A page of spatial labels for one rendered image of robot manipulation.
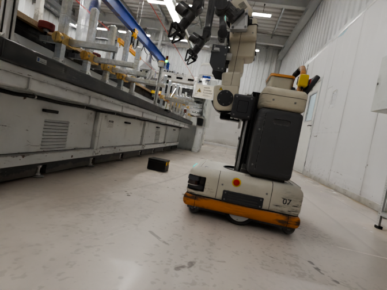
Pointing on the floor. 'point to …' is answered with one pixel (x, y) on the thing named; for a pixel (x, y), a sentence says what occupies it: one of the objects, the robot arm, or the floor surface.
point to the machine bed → (69, 126)
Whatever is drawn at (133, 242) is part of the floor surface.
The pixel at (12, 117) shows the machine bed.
